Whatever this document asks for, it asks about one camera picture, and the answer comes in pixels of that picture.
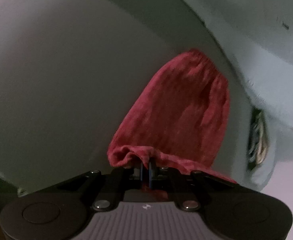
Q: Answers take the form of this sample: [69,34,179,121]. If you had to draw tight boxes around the red knitted garment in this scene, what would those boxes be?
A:
[107,49,235,198]

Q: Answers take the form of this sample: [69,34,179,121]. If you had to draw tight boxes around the dark patterned garment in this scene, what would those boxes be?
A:
[247,108,269,171]

